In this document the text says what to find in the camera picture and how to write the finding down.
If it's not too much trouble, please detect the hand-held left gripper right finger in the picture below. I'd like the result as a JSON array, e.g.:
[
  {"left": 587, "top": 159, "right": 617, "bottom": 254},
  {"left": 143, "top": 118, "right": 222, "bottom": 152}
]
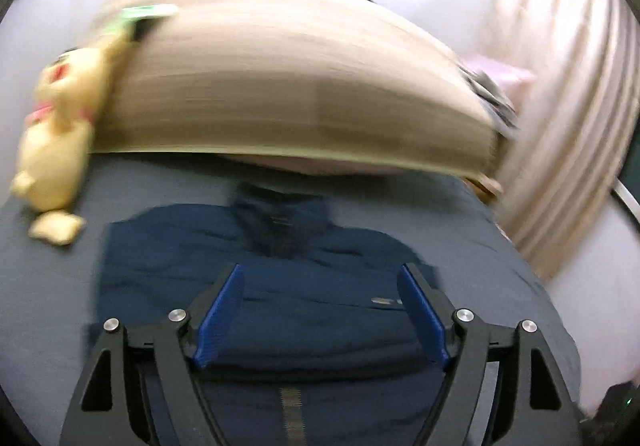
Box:
[{"left": 397, "top": 262, "right": 583, "bottom": 446}]

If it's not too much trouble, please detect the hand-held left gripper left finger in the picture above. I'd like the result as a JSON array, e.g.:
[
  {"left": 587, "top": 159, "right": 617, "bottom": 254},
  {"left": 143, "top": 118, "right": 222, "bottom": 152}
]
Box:
[{"left": 59, "top": 263, "right": 246, "bottom": 446}]

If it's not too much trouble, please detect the navy blue jacket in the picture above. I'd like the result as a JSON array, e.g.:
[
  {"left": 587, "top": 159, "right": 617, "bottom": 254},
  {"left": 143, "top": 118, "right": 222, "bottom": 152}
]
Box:
[{"left": 87, "top": 181, "right": 501, "bottom": 446}]

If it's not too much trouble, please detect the pile of grey white clothes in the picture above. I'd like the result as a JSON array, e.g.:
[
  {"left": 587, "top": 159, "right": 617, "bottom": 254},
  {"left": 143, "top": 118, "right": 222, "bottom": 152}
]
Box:
[{"left": 457, "top": 64, "right": 521, "bottom": 137}]

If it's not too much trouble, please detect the blue-grey bed sheet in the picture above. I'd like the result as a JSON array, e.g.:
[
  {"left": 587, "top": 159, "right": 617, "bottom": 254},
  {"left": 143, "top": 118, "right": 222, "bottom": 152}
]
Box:
[{"left": 0, "top": 153, "right": 583, "bottom": 446}]

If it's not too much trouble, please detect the pink pillow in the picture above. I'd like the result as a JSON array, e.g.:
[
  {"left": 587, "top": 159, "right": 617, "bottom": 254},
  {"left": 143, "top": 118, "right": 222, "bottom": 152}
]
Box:
[{"left": 220, "top": 151, "right": 401, "bottom": 179}]

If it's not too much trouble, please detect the yellow plush toy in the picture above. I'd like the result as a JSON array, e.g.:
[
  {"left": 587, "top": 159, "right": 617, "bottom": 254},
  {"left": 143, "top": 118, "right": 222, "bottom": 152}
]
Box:
[{"left": 10, "top": 34, "right": 131, "bottom": 244}]

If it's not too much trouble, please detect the beige wooden headboard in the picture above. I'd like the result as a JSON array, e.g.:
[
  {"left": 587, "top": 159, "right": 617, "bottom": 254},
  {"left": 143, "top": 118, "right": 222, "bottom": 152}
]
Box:
[{"left": 90, "top": 0, "right": 506, "bottom": 177}]

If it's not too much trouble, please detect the beige curtain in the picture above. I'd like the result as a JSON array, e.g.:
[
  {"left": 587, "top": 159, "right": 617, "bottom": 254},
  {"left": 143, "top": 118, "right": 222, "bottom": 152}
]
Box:
[{"left": 480, "top": 0, "right": 640, "bottom": 282}]

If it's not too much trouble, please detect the pink box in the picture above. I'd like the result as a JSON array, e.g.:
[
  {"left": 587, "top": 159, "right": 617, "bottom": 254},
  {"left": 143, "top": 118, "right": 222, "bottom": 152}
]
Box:
[{"left": 460, "top": 54, "right": 536, "bottom": 100}]

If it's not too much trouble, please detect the green object on headboard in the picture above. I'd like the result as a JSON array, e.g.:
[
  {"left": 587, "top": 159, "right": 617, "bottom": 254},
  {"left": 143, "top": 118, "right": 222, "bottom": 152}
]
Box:
[{"left": 107, "top": 4, "right": 178, "bottom": 30}]

